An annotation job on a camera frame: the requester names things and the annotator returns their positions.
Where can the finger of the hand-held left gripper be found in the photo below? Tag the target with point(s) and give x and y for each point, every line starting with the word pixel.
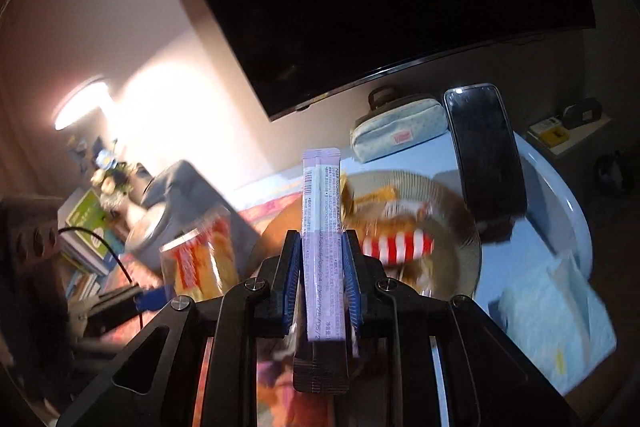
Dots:
pixel 150 299

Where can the black monitor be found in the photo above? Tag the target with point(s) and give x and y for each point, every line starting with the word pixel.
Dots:
pixel 375 7

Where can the dark purple snack bag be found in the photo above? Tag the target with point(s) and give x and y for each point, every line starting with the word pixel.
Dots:
pixel 322 232

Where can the pale dotted pencil case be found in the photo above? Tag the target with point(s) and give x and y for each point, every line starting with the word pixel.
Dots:
pixel 400 132

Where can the small black device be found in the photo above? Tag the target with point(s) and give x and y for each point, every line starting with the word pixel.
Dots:
pixel 582 112

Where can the black smartphone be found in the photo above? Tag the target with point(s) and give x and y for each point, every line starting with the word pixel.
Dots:
pixel 485 147

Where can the green book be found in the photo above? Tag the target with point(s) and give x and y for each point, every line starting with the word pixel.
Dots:
pixel 85 212

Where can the floral tablecloth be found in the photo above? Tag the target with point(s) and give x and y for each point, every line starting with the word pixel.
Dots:
pixel 275 402

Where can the orange rice cake pack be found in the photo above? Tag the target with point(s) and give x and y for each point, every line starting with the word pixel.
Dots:
pixel 200 267

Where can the white tissue pack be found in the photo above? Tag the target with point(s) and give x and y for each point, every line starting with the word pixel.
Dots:
pixel 550 317

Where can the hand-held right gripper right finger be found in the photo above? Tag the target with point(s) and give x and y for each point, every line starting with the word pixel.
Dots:
pixel 352 282

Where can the red striped bread bag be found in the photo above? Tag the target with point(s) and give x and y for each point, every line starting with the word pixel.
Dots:
pixel 395 247

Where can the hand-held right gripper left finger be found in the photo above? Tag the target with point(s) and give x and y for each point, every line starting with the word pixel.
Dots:
pixel 292 287

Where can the small yellow box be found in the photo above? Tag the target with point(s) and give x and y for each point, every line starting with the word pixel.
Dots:
pixel 550 134

